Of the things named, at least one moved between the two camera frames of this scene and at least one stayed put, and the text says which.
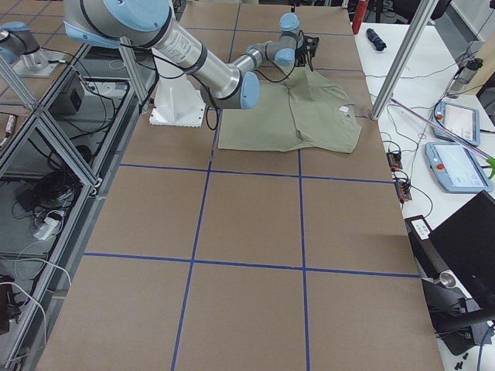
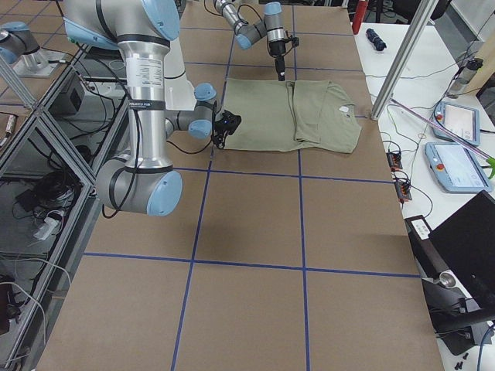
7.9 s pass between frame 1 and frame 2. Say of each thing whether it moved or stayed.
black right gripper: moved
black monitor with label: stayed
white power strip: stayed
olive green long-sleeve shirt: stayed
